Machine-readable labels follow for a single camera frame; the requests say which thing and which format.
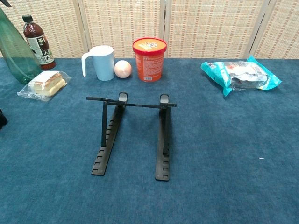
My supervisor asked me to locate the white handled mug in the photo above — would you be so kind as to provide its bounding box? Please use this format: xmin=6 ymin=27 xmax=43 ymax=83
xmin=81 ymin=45 xmax=115 ymax=82

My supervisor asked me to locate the dark tea bottle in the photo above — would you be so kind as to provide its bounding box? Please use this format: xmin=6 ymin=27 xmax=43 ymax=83
xmin=22 ymin=14 xmax=57 ymax=70

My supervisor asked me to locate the black strap bundle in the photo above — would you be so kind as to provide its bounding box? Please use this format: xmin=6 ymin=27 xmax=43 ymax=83
xmin=0 ymin=108 xmax=9 ymax=131

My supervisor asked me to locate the teal snack package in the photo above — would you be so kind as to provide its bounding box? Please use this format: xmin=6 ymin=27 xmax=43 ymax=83
xmin=200 ymin=55 xmax=283 ymax=98

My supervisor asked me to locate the blue table cloth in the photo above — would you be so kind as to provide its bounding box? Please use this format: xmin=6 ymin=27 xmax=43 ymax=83
xmin=0 ymin=57 xmax=299 ymax=224

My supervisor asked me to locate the woven bamboo folding screen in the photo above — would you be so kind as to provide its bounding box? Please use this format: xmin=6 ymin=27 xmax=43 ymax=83
xmin=0 ymin=0 xmax=299 ymax=59

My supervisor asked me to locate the orange instant noodle cup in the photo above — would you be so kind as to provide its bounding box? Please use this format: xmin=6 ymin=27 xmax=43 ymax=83
xmin=132 ymin=37 xmax=168 ymax=82

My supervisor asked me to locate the wrapped sandwich cake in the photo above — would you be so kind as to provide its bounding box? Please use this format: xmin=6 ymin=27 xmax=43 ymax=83
xmin=17 ymin=70 xmax=72 ymax=102

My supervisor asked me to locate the pink ball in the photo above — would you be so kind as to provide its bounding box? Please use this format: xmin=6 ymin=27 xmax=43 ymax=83
xmin=114 ymin=60 xmax=133 ymax=78

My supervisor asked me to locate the black folding stand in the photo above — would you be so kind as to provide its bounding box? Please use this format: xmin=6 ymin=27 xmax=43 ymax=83
xmin=85 ymin=92 xmax=177 ymax=182

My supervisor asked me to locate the green spray bottle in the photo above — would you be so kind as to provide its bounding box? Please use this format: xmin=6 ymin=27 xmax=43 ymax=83
xmin=0 ymin=0 xmax=43 ymax=85

